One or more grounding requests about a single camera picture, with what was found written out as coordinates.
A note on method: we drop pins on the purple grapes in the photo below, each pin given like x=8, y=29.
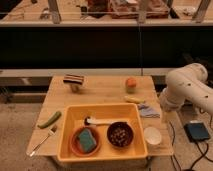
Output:
x=119, y=137

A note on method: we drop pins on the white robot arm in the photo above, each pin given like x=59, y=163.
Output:
x=187, y=83

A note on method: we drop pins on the yellow banana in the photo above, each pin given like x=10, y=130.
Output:
x=133, y=100

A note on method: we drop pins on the orange fruit on cup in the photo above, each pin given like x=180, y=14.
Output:
x=130, y=85

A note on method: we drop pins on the striped wooden block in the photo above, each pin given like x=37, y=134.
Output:
x=74, y=81

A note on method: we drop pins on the blue grey cloth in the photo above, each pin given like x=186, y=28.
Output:
x=147, y=111

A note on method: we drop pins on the yellow plastic bin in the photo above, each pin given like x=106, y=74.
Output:
x=73, y=123

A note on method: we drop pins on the dark bowl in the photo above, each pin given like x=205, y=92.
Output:
x=122, y=125

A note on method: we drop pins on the green cucumber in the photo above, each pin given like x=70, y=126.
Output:
x=51, y=120

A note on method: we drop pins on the teal sponge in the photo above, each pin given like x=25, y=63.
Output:
x=87, y=141

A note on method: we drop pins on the orange plate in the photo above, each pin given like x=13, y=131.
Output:
x=74, y=144

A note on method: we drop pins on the white cup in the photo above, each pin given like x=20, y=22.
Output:
x=152, y=135

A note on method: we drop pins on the silver fork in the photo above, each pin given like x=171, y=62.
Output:
x=51, y=132

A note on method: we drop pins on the dark blue box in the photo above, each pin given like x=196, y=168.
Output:
x=196, y=132

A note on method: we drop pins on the white handled brush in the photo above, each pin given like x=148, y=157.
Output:
x=93, y=121

